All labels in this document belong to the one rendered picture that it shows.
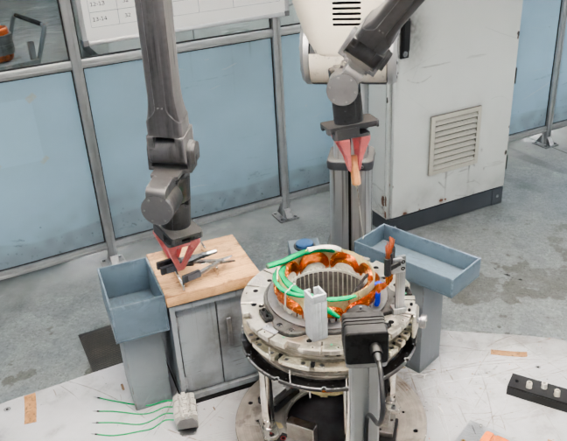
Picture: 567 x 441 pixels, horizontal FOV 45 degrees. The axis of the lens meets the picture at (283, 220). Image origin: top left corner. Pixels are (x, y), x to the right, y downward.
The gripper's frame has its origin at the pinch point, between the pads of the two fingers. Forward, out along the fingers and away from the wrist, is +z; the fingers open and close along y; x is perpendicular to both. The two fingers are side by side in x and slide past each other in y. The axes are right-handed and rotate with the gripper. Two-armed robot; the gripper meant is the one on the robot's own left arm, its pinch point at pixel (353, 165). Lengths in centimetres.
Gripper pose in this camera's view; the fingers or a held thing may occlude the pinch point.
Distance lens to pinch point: 137.2
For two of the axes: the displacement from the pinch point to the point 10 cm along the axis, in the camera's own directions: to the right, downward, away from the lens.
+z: 1.4, 9.2, 3.6
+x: -1.9, -3.3, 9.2
